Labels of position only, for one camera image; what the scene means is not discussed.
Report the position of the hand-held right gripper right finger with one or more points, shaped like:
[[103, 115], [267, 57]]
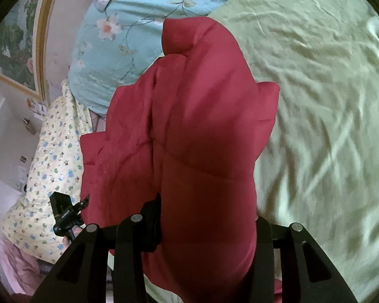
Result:
[[262, 243]]

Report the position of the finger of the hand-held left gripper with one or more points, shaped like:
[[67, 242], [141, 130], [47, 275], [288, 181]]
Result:
[[83, 203]]

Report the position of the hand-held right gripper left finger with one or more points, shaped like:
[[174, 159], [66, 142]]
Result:
[[126, 258]]

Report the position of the red quilted jacket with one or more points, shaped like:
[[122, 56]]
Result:
[[192, 132]]

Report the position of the yellow printed pillow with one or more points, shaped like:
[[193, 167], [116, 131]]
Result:
[[50, 164]]

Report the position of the pink cloth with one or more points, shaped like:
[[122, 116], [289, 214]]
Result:
[[19, 268]]

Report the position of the light green bedsheet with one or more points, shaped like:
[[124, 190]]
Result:
[[319, 101]]

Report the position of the blue floral quilt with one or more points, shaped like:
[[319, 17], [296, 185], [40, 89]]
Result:
[[120, 53]]

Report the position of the gold framed wall picture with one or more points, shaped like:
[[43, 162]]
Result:
[[15, 38]]

